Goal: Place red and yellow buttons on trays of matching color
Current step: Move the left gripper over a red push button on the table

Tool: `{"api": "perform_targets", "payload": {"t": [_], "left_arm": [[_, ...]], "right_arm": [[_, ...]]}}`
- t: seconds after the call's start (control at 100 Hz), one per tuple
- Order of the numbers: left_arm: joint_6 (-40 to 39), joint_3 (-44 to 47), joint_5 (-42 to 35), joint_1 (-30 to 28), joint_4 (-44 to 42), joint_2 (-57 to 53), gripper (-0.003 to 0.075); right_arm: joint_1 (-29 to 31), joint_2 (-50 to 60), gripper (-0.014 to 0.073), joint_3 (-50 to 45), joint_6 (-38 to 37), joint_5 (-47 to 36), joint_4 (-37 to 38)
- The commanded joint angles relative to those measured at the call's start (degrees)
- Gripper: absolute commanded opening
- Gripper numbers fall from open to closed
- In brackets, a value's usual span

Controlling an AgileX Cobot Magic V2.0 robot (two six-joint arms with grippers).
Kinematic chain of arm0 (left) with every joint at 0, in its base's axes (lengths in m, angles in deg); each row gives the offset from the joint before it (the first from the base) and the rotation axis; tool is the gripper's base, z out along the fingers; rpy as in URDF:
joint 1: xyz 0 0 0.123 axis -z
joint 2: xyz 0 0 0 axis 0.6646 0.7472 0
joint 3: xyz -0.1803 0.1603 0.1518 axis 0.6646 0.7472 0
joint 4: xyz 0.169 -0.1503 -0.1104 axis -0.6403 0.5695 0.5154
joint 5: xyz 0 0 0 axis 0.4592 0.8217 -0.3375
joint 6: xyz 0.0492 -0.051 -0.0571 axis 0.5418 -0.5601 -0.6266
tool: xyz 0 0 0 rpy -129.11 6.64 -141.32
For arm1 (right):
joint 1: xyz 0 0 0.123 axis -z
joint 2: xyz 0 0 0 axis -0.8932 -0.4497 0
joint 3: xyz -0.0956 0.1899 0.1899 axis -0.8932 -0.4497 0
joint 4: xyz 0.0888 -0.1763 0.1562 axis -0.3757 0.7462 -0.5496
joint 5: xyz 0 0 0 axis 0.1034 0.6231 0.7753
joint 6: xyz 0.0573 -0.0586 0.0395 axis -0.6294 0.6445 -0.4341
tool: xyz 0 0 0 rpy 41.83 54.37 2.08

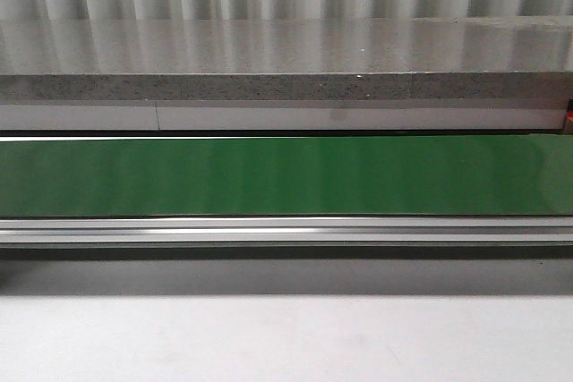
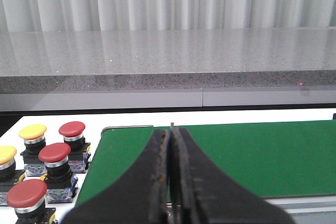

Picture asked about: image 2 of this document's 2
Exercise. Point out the grey stone counter ledge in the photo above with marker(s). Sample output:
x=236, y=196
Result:
x=87, y=70

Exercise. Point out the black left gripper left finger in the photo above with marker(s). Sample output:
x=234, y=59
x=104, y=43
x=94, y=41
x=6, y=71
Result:
x=138, y=196

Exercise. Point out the aluminium conveyor frame rail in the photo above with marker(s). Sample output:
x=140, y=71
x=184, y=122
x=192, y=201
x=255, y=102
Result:
x=302, y=208

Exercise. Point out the yellow push button left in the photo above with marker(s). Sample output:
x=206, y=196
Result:
x=10, y=176

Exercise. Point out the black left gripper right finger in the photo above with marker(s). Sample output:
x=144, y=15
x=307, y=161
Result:
x=191, y=170

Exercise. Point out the yellow push button far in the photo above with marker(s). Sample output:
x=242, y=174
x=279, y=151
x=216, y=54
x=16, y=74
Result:
x=34, y=140

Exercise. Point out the yellow push button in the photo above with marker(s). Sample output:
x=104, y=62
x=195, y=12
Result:
x=34, y=140
x=10, y=176

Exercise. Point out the green conveyor belt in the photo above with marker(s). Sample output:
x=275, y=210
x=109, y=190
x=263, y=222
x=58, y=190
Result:
x=271, y=159

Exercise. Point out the white pleated curtain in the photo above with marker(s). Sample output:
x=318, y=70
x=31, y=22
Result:
x=80, y=15

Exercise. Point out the red push button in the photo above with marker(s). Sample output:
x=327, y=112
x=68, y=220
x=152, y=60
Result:
x=60, y=180
x=79, y=157
x=27, y=198

